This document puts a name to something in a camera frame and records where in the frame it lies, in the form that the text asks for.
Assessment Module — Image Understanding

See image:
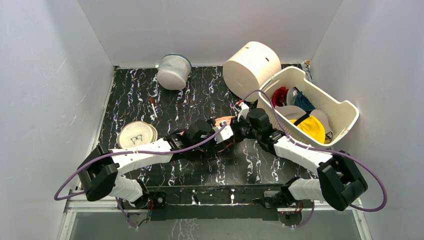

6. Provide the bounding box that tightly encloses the strawberry print mesh laundry bag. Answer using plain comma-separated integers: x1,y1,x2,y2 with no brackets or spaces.
201,116,234,154

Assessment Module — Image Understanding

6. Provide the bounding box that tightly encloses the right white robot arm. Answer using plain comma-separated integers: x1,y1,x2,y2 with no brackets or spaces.
230,103,368,211

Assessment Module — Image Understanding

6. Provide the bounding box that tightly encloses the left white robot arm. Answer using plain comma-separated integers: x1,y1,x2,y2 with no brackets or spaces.
74,120,227,208

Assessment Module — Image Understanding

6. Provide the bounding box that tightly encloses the cream perforated laundry basket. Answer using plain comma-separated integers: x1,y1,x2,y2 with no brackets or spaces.
257,66,360,149

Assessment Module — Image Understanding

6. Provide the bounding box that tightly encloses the yellow bra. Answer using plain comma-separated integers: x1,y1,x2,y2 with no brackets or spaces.
290,114,333,144

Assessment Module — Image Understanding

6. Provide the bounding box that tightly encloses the red garment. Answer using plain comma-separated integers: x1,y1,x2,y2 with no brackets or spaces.
271,86,289,107

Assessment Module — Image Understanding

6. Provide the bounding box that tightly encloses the blue garment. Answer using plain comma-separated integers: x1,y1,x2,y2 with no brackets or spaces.
293,87,316,114

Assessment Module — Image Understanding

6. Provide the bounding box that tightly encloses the small white red pen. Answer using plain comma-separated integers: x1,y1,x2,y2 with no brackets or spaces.
149,97,158,119

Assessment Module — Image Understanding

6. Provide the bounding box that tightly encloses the cream round tub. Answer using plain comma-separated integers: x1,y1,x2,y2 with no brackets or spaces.
222,41,282,102

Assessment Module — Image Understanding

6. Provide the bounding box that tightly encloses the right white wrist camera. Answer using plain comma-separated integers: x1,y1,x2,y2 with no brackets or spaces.
234,101,250,123

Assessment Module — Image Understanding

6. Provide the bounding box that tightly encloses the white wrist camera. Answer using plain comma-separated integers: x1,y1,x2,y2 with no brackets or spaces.
212,121,234,144
234,101,250,123

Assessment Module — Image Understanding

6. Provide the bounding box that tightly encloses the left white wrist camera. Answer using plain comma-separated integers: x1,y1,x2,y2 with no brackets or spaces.
212,121,234,144

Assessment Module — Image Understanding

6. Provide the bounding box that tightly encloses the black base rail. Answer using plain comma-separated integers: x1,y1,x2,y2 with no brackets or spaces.
120,184,312,224

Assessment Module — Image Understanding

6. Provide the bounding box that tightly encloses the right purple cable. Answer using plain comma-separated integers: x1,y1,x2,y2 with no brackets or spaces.
236,89,388,213

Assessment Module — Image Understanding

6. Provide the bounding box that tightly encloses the purple cable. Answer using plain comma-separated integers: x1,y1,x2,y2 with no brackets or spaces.
53,122,229,202
236,89,388,213

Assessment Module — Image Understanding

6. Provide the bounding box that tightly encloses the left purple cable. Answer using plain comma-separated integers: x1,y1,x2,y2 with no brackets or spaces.
53,122,229,202

